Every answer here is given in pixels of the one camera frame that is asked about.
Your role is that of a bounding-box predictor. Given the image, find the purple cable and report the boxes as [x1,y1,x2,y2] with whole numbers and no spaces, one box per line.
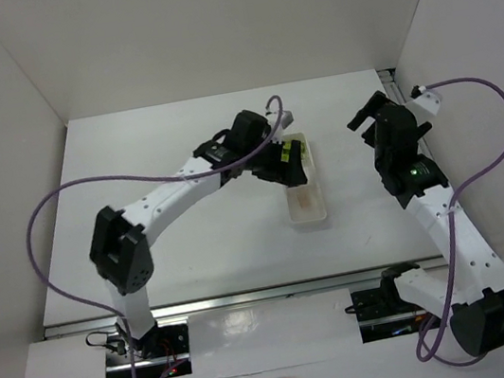
[8,93,327,378]
[374,69,504,373]

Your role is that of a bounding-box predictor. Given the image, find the white divided sorting tray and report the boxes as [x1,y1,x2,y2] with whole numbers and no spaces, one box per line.
[283,133,328,226]

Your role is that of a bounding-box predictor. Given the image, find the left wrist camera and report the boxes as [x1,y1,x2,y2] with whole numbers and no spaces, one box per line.
[265,110,294,130]

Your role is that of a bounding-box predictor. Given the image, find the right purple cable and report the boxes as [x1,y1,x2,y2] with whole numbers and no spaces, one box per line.
[374,69,504,373]

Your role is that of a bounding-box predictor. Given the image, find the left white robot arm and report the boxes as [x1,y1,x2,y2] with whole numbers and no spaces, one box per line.
[89,109,308,357]

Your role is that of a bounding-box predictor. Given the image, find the green lego brick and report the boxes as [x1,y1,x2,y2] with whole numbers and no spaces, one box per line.
[299,140,309,161]
[279,141,292,163]

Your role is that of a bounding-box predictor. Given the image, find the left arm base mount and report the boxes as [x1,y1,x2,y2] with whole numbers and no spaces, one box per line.
[85,321,192,378]

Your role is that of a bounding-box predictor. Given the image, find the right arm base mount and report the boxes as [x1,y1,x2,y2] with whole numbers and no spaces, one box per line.
[344,288,429,344]

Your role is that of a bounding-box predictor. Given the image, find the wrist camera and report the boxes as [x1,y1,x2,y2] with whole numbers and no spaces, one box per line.
[265,110,294,130]
[407,85,442,123]

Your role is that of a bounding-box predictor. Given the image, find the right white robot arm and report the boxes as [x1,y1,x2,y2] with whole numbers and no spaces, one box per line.
[348,84,504,365]

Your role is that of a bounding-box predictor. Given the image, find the aluminium rail frame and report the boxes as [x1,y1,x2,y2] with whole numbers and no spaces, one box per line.
[44,69,443,338]

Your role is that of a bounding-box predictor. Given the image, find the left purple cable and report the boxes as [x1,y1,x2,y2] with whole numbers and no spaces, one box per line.
[8,93,327,378]

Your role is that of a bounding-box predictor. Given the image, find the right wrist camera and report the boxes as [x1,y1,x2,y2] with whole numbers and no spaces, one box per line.
[407,85,442,123]

